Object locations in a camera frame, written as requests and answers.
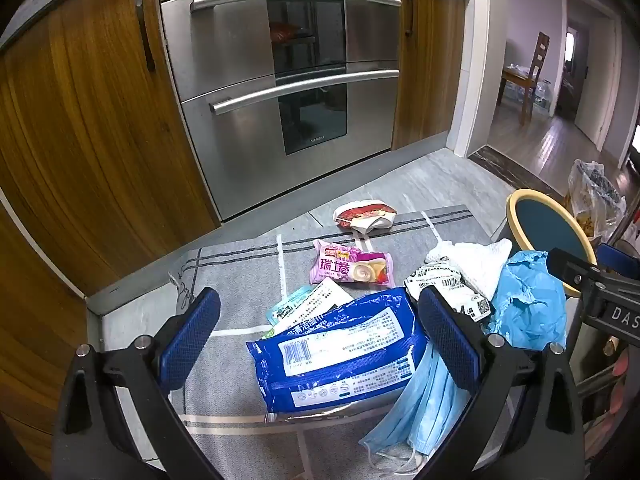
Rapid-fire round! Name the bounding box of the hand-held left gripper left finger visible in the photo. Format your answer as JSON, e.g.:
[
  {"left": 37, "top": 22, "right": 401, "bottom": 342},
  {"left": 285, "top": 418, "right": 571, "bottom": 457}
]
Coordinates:
[{"left": 50, "top": 287, "right": 236, "bottom": 480}]

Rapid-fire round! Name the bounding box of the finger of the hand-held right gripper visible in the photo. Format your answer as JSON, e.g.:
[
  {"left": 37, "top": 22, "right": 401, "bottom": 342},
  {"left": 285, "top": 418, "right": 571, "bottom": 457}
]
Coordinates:
[
  {"left": 597, "top": 242, "right": 640, "bottom": 277},
  {"left": 546, "top": 247, "right": 601, "bottom": 297}
]

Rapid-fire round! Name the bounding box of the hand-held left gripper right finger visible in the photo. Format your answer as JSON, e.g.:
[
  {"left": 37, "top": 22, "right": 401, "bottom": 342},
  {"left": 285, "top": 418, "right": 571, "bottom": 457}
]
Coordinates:
[{"left": 417, "top": 285, "right": 586, "bottom": 480}]

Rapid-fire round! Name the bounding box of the teal bin with yellow rim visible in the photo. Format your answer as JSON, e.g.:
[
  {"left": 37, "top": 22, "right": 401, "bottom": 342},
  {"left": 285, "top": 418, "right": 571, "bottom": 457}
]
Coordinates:
[{"left": 506, "top": 189, "right": 598, "bottom": 298}]

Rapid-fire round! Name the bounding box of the blue face mask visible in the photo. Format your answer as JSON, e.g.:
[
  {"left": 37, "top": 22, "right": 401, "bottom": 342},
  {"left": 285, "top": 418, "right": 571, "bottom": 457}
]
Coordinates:
[{"left": 359, "top": 342, "right": 473, "bottom": 476}]

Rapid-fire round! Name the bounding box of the blue wet wipes pack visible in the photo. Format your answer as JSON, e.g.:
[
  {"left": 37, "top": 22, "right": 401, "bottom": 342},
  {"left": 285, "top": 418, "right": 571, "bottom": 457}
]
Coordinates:
[{"left": 245, "top": 287, "right": 431, "bottom": 423}]

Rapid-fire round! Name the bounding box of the light blue white packet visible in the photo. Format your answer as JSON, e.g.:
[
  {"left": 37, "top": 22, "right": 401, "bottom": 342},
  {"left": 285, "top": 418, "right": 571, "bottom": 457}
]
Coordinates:
[{"left": 265, "top": 279, "right": 357, "bottom": 338}]

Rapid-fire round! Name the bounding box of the pink cake roll packet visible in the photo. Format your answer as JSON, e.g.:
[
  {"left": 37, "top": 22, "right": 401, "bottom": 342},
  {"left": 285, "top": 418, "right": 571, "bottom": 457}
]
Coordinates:
[{"left": 311, "top": 239, "right": 396, "bottom": 286}]

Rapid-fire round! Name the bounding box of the trash can with clear bag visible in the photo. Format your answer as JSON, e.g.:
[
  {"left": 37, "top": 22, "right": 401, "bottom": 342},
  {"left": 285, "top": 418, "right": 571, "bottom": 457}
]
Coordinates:
[{"left": 565, "top": 159, "right": 628, "bottom": 241}]

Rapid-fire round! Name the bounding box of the crumpled blue plastic bag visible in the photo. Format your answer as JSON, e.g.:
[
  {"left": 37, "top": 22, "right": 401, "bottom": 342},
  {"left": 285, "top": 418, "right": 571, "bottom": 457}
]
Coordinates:
[{"left": 482, "top": 250, "right": 568, "bottom": 351}]

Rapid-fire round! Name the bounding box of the black white labelled packet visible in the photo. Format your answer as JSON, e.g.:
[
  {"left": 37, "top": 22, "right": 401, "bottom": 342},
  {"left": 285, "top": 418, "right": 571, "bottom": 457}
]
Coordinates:
[{"left": 404, "top": 260, "right": 493, "bottom": 323}]

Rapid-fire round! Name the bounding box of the grey striped floor mat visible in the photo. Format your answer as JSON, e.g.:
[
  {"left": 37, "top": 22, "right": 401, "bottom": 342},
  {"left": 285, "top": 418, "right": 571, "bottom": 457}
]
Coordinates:
[{"left": 170, "top": 205, "right": 501, "bottom": 480}]

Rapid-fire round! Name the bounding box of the white cloth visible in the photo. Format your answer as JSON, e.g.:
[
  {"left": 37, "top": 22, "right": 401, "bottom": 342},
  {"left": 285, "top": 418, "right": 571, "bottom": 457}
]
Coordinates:
[{"left": 425, "top": 237, "right": 515, "bottom": 301}]

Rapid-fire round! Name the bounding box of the dark marble door threshold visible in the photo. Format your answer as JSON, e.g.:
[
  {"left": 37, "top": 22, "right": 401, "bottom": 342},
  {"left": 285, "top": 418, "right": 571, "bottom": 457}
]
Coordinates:
[{"left": 467, "top": 145, "right": 566, "bottom": 197}]

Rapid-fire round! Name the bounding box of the red white snack wrapper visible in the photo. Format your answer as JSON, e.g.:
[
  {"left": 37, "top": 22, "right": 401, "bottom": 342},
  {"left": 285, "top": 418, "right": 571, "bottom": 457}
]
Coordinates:
[{"left": 332, "top": 199, "right": 398, "bottom": 233}]

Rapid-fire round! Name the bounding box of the wooden cabinet side panel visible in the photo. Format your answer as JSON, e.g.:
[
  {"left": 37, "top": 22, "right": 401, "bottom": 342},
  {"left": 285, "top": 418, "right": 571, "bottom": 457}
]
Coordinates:
[{"left": 0, "top": 200, "right": 98, "bottom": 480}]

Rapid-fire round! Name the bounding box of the clear water jug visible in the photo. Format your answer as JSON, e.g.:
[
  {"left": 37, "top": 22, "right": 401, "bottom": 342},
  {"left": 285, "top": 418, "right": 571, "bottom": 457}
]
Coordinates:
[{"left": 532, "top": 80, "right": 556, "bottom": 113}]

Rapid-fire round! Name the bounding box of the wooden dining chair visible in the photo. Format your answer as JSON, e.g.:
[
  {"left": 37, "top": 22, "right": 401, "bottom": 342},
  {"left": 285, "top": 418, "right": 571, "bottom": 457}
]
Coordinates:
[{"left": 520, "top": 31, "right": 552, "bottom": 126}]

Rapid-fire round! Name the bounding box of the wooden cabinet door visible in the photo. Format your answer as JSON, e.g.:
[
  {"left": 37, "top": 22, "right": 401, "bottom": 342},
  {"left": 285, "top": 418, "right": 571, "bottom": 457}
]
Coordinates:
[
  {"left": 0, "top": 0, "right": 221, "bottom": 297},
  {"left": 391, "top": 0, "right": 467, "bottom": 151}
]

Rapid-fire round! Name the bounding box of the stainless steel built-in oven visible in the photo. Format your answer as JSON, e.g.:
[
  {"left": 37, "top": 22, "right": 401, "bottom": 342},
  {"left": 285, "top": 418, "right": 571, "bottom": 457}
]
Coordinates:
[{"left": 157, "top": 0, "right": 401, "bottom": 223}]

